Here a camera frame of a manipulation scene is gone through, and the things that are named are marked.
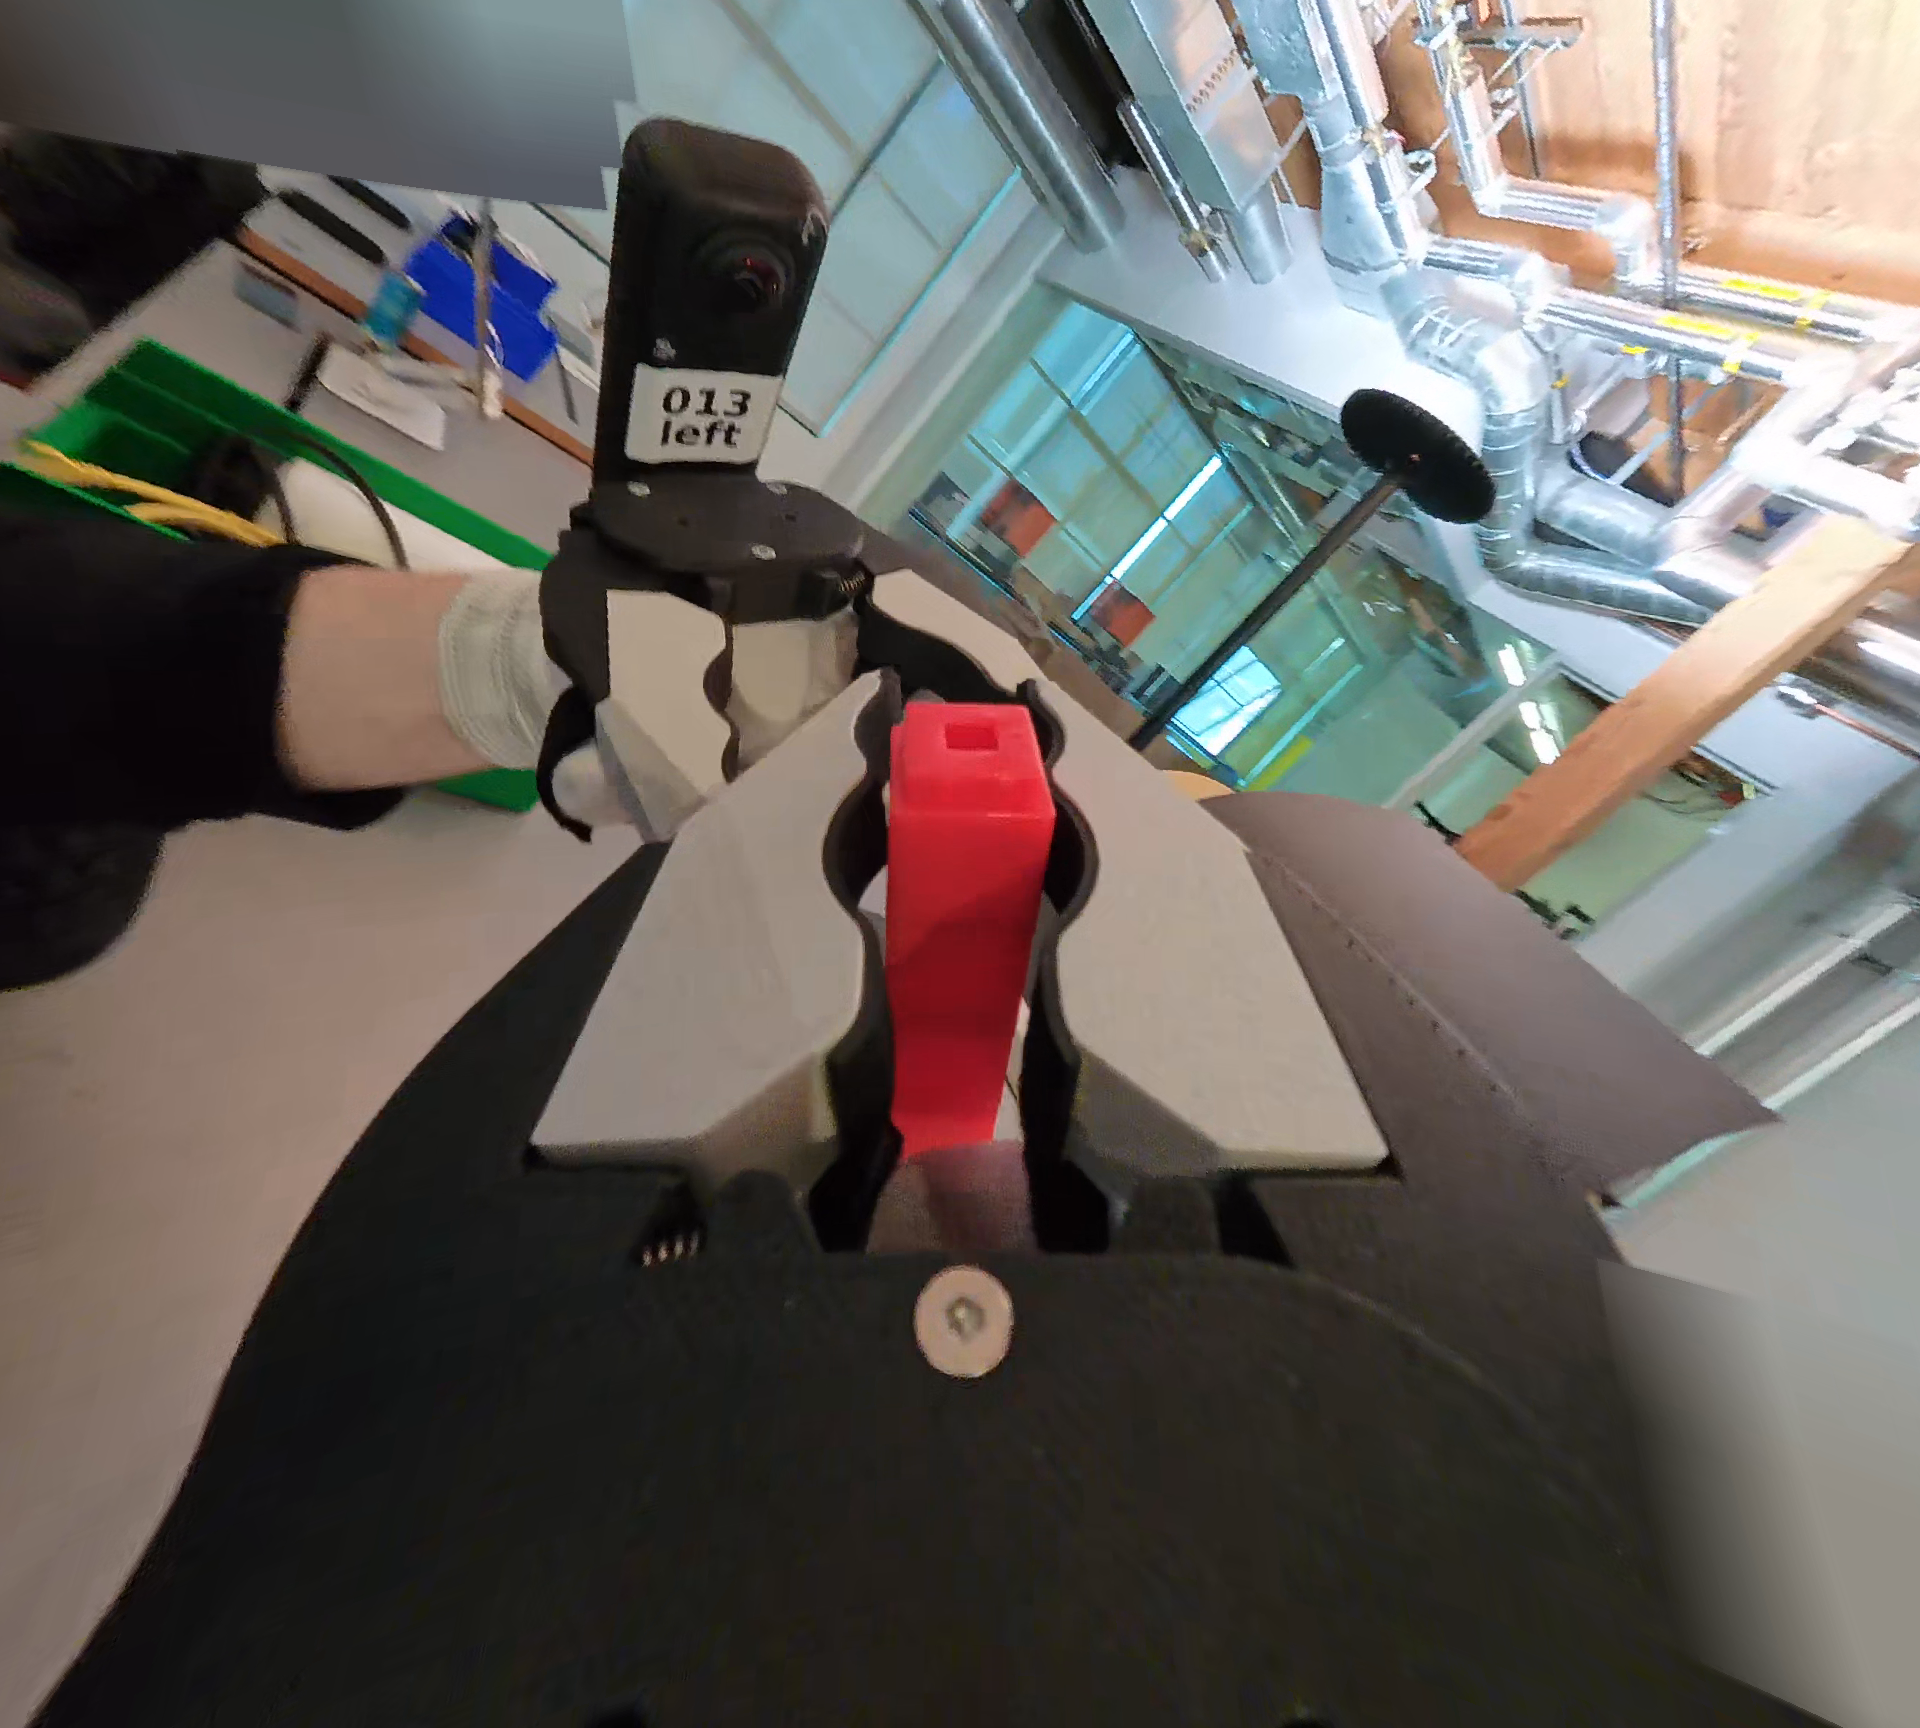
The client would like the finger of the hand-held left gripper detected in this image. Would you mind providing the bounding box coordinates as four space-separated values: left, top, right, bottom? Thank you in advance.
852 565 1052 749
596 584 748 847

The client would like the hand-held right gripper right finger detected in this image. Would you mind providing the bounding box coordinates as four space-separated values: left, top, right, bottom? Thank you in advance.
1020 679 1390 1259

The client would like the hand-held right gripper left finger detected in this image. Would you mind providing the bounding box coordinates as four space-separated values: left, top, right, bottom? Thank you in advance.
532 670 902 1259

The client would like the red linked cube strip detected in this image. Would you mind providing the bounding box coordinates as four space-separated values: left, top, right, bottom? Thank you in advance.
885 696 1061 1157

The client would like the person's left forearm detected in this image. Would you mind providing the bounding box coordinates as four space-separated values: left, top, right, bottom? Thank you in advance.
0 505 453 997

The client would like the person's left hand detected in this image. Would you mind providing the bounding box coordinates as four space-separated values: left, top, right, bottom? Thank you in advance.
439 571 679 849

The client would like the background wooden edged desk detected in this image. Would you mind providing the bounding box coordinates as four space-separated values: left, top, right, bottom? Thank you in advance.
225 190 602 471

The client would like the background book stand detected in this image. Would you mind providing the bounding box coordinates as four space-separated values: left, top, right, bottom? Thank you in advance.
472 201 504 419

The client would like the white paper roll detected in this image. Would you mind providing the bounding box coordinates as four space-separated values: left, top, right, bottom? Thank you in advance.
247 460 521 568

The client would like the blue plastic bin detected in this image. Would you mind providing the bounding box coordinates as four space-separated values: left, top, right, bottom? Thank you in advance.
404 213 559 380

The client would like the white paper sheet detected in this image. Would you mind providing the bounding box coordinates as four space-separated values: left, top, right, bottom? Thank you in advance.
292 341 453 449

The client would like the black pole stand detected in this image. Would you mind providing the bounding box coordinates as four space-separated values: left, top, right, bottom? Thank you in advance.
1125 388 1500 756

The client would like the wooden ceiling beam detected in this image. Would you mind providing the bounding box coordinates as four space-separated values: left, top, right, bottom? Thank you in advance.
1455 528 1920 890

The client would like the green plastic bin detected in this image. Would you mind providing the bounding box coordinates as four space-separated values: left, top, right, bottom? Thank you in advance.
0 337 561 813

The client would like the shiny silver pipe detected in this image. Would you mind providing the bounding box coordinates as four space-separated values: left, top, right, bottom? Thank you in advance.
1304 0 1920 397

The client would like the black cable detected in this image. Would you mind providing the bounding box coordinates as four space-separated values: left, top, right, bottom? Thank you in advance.
195 430 409 568

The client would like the slim silver spiral duct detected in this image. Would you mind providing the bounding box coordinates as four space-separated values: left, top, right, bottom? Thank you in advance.
945 0 1121 253

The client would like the yellow cable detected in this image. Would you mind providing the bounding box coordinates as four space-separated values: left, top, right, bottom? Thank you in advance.
22 438 281 547

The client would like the large silver spiral duct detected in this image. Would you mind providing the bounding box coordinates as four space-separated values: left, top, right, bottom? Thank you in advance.
1035 0 1300 283

